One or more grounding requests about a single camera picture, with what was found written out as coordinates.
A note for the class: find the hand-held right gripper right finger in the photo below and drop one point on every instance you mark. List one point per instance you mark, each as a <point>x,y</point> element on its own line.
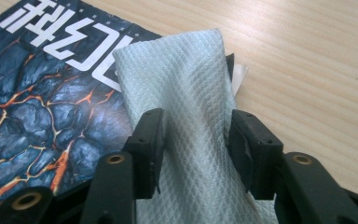
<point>258,161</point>

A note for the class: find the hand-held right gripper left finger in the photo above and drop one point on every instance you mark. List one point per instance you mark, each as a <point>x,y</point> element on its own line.
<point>147,155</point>

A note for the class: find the light blue cloth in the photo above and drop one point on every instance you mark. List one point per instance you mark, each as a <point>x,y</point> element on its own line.
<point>186,93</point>

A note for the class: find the dark illustrated magazine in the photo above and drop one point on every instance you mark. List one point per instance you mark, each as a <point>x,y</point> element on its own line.
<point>43,109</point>

